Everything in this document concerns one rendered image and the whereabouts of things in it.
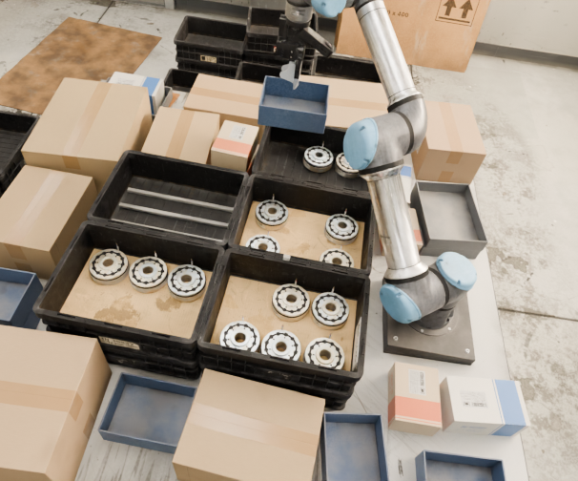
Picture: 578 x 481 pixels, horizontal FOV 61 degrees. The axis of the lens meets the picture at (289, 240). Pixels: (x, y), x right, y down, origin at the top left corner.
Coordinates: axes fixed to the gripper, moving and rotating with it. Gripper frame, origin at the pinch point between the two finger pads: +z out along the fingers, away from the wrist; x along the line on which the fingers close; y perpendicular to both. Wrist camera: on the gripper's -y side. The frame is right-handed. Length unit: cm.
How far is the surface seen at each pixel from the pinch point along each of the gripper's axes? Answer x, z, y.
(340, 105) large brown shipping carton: -26.3, 19.6, -15.8
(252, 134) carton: 1.4, 19.5, 12.7
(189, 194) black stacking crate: 23.2, 31.2, 28.7
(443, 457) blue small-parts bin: 88, 46, -53
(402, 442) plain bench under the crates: 84, 50, -44
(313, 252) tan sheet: 38, 32, -13
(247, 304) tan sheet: 60, 34, 3
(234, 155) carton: 12.8, 20.7, 16.5
